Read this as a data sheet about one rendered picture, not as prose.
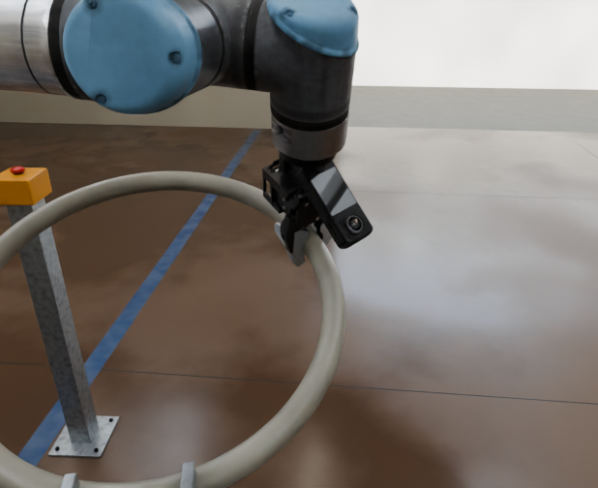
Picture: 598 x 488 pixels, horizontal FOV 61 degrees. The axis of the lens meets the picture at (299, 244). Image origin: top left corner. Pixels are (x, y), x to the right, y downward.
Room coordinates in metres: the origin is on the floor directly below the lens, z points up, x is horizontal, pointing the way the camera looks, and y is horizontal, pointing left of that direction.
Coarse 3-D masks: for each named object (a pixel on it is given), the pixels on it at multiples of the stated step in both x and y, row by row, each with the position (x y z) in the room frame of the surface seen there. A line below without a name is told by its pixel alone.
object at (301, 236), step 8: (280, 224) 0.67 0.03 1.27; (280, 232) 0.67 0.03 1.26; (296, 232) 0.62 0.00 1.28; (304, 232) 0.63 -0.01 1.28; (296, 240) 0.63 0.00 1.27; (304, 240) 0.64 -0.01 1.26; (296, 248) 0.63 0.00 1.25; (288, 256) 0.65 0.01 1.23; (296, 256) 0.64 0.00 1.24; (296, 264) 0.66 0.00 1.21
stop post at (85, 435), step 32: (0, 192) 1.40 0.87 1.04; (32, 192) 1.41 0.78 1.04; (32, 256) 1.42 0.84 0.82; (32, 288) 1.42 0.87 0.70; (64, 288) 1.49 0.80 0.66; (64, 320) 1.44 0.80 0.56; (64, 352) 1.42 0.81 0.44; (64, 384) 1.42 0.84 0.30; (64, 416) 1.43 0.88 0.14; (96, 416) 1.50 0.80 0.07; (64, 448) 1.39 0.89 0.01; (96, 448) 1.39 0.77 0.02
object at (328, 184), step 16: (304, 176) 0.59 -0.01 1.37; (320, 176) 0.60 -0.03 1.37; (336, 176) 0.60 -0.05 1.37; (320, 192) 0.58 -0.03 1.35; (336, 192) 0.59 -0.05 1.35; (320, 208) 0.58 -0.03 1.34; (336, 208) 0.57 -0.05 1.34; (352, 208) 0.58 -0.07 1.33; (336, 224) 0.56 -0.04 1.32; (352, 224) 0.56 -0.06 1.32; (368, 224) 0.57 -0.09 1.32; (336, 240) 0.56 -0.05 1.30; (352, 240) 0.55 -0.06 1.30
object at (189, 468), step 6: (192, 462) 0.35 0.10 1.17; (186, 468) 0.34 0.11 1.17; (192, 468) 0.34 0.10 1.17; (66, 474) 0.33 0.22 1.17; (72, 474) 0.33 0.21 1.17; (186, 474) 0.34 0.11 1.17; (192, 474) 0.34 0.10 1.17; (66, 480) 0.33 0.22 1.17; (72, 480) 0.33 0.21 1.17; (186, 480) 0.33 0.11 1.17; (192, 480) 0.33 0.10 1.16; (66, 486) 0.32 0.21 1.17; (72, 486) 0.32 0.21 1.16; (78, 486) 0.33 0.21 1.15; (180, 486) 0.32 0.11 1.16; (186, 486) 0.32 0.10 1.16; (192, 486) 0.32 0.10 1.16
